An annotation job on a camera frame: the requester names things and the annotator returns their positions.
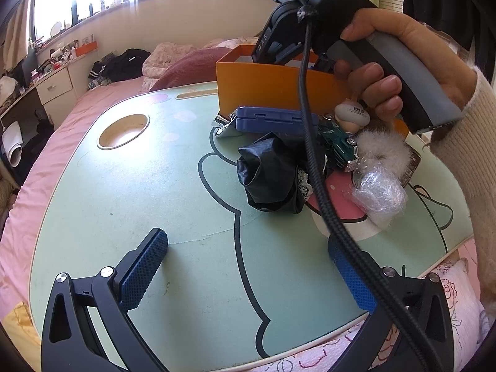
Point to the maroon pillow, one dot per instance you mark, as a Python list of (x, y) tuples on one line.
[(186, 69)]

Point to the person's right forearm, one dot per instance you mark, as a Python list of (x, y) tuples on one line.
[(476, 162)]

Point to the orange storage box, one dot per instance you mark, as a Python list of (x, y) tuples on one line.
[(85, 49)]

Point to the beige narrow curtain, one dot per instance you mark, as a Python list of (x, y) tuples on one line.
[(21, 31)]

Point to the black clothes pile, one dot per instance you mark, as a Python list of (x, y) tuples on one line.
[(124, 62)]

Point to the white fluffy pompom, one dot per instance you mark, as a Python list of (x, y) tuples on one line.
[(383, 147)]

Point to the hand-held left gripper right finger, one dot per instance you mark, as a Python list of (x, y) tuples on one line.
[(350, 283)]

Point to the white desk with drawers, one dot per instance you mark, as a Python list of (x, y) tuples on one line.
[(58, 89)]

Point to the green cartoon print desktop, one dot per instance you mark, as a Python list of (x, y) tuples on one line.
[(155, 186)]

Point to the blue rectangular case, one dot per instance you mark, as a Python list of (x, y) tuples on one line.
[(271, 120)]

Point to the person's right hand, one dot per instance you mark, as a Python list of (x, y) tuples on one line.
[(407, 35)]

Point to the green toy car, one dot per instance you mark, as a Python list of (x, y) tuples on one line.
[(341, 143)]

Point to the orange cardboard box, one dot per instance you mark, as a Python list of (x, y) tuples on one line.
[(263, 89)]

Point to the round vanity mirror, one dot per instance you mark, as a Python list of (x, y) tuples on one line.
[(57, 28)]

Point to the clear plastic wrap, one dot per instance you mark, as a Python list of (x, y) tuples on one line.
[(378, 193)]

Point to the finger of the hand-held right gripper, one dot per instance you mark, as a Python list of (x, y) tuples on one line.
[(290, 52)]

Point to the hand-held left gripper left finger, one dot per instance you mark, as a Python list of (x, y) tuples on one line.
[(143, 271)]

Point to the black monitor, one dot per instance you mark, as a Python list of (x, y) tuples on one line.
[(30, 66)]

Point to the shiny silver metal piece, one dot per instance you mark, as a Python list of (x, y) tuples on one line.
[(224, 130)]

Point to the rolled white mat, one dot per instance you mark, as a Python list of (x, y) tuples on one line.
[(13, 143)]

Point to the black shiny bag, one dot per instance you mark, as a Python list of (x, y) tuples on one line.
[(271, 170)]

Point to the pink bed sheet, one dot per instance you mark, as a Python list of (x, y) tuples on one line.
[(77, 100)]

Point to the white round head figurine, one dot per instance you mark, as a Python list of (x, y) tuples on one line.
[(348, 112)]

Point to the pink floral duvet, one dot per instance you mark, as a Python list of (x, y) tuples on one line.
[(461, 298)]

